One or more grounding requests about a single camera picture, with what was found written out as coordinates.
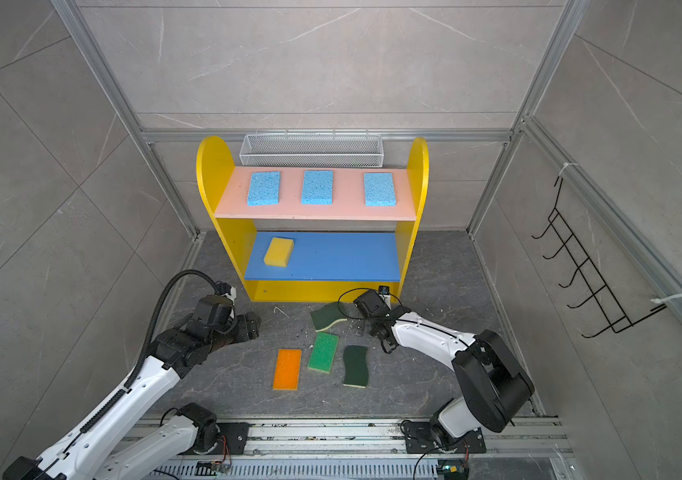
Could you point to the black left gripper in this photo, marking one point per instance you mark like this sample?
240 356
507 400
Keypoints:
248 326

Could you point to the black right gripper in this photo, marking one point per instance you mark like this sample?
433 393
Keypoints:
371 330

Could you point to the yellow sponge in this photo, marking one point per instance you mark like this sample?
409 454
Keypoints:
279 252

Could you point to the light blue cellulose sponge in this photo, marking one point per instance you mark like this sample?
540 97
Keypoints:
379 189

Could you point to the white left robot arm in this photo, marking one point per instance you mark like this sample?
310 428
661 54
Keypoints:
86 451

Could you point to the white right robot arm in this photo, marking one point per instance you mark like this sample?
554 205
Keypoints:
494 385

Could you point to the yellow shelf unit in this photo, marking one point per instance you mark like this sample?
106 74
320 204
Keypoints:
215 165

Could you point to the blue lower shelf board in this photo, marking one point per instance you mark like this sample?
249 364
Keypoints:
329 256

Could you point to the dark green wavy sponge front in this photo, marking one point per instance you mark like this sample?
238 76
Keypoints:
356 373

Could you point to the dark green wavy sponge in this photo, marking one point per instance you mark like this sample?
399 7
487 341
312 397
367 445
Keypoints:
356 373
327 316

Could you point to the orange sponge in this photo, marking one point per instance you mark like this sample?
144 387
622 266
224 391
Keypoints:
287 370

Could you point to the bright green sponge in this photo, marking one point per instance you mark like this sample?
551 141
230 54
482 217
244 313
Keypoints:
323 352

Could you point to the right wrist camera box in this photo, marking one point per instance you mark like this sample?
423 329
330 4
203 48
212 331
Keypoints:
374 304

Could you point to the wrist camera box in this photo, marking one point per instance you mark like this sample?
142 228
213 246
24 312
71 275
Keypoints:
213 316
374 304

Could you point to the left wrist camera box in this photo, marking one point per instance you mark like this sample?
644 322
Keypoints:
213 316

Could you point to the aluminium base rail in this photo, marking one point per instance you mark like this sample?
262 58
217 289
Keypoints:
376 448

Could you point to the white wire mesh basket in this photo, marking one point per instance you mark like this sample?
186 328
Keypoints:
334 150

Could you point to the black wire hook rack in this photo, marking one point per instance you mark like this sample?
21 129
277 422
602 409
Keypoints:
586 271

